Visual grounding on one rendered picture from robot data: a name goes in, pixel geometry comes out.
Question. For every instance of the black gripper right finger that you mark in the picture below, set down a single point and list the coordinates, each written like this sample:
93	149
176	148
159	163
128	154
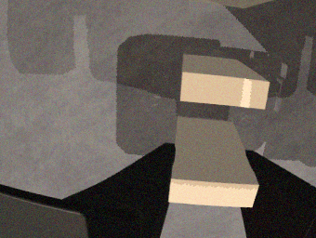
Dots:
285	205

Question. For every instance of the beige domino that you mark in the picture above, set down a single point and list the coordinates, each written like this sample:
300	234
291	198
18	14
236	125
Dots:
233	3
211	167
222	81

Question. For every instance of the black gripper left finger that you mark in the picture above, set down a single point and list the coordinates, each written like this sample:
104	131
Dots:
130	204

